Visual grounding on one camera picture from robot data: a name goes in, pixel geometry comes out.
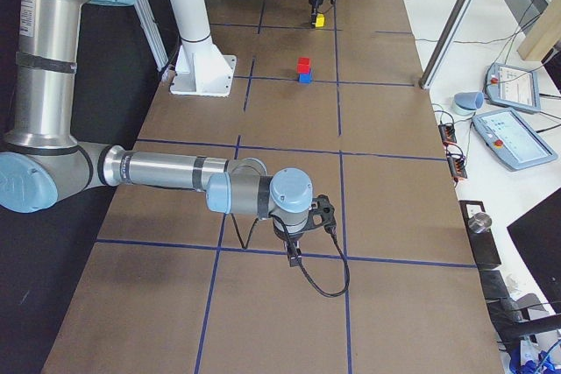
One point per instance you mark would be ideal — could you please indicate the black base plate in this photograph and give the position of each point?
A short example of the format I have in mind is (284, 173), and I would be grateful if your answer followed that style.
(483, 247)

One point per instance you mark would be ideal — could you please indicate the wooden beam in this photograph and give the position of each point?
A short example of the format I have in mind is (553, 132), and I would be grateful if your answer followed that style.
(544, 34)

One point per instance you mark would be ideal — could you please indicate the tape roll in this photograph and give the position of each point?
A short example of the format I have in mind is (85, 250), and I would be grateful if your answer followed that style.
(460, 110)

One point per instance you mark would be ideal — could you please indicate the near teach pendant tablet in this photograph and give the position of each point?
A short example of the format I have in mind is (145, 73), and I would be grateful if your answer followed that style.
(512, 140)

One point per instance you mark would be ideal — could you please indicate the far teach pendant tablet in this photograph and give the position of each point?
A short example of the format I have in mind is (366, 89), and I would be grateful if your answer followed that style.
(513, 87)

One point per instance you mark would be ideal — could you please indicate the orange black connector box near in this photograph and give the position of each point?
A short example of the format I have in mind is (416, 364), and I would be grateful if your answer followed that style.
(456, 163)

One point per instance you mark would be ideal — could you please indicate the red wooden block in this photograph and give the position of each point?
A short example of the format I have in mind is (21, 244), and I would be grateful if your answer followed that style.
(303, 65)

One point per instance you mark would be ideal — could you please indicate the blue plastic cup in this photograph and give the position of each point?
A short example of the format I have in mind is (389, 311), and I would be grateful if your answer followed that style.
(469, 100)

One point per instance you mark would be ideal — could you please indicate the black office chair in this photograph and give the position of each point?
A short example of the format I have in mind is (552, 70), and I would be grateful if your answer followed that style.
(510, 320)

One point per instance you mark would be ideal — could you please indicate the blue wooden block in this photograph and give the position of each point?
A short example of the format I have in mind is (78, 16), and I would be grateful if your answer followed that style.
(305, 78)

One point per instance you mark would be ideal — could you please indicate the orange black connector box far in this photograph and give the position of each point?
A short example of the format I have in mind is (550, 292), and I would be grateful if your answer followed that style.
(447, 133)

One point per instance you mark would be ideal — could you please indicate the aluminium frame post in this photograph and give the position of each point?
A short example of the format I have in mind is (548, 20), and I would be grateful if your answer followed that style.
(444, 43)

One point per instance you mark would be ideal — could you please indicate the teach pendant tablet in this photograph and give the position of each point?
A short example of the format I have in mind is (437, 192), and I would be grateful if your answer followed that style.
(513, 87)
(512, 140)

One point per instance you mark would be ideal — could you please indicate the orange black connector box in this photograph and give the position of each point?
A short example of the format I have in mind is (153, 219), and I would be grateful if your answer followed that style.
(447, 133)
(456, 163)

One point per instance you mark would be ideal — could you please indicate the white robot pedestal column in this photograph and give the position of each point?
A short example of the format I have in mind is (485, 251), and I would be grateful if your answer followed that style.
(200, 69)

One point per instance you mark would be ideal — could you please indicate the yellow wooden block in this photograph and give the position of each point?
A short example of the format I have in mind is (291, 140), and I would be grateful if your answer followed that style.
(320, 21)

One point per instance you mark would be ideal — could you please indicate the metal cylinder weight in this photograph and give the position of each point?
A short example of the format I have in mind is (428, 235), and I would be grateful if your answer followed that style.
(479, 223)

